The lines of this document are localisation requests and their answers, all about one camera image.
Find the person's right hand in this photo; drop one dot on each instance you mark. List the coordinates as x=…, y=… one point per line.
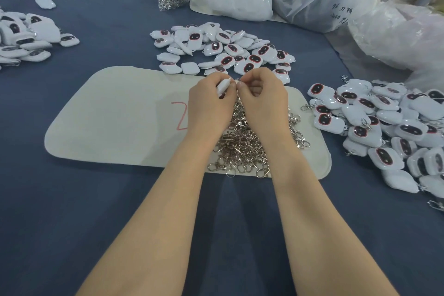
x=266, y=106

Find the person's left hand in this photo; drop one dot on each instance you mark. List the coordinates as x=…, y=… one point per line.
x=208, y=109

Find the white fob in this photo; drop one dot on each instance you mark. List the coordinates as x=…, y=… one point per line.
x=223, y=86

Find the person's left forearm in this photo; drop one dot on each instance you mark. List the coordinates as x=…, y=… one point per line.
x=156, y=226

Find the person's right forearm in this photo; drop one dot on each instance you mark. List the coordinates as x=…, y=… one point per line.
x=329, y=226

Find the thin red thread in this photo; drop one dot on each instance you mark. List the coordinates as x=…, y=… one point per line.
x=182, y=116

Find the cream felt work mat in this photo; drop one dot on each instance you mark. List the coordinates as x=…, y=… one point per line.
x=104, y=119

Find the crumpled clear plastic bag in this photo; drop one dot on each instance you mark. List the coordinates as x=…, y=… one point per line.
x=406, y=33

